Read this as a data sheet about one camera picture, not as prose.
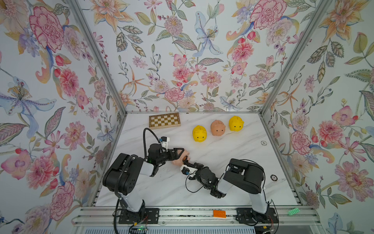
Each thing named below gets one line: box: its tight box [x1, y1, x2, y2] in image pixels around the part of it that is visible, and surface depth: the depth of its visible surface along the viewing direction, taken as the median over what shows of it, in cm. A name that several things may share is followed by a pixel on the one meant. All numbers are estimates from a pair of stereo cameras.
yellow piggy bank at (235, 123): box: [228, 115, 245, 132], surface depth 106 cm
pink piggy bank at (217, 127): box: [210, 119, 226, 137], surface depth 103 cm
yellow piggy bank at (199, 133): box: [192, 125, 207, 143], surface depth 100 cm
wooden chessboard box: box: [149, 112, 182, 130], surface depth 113 cm
